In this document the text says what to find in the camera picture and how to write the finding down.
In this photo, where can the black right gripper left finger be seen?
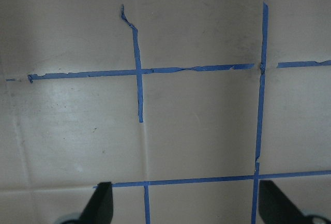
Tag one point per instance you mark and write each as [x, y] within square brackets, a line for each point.
[99, 209]

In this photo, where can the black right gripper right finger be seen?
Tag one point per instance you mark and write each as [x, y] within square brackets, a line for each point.
[275, 207]

